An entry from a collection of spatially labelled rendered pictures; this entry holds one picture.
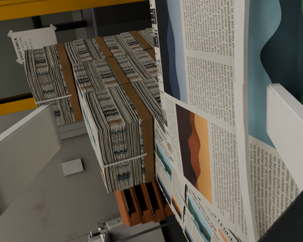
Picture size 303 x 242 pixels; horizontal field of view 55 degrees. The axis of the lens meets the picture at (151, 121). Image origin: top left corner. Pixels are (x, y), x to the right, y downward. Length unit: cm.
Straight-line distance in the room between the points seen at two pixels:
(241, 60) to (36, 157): 13
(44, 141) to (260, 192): 15
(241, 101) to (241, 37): 4
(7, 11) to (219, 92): 188
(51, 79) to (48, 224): 596
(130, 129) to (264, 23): 100
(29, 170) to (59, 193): 716
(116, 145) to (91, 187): 615
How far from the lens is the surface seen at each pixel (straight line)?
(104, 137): 113
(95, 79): 143
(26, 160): 17
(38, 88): 165
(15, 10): 205
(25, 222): 745
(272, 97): 16
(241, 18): 18
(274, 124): 16
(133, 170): 130
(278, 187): 21
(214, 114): 25
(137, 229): 529
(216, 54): 23
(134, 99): 125
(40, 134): 18
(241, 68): 18
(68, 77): 163
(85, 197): 731
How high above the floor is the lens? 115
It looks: 15 degrees down
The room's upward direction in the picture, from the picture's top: 104 degrees counter-clockwise
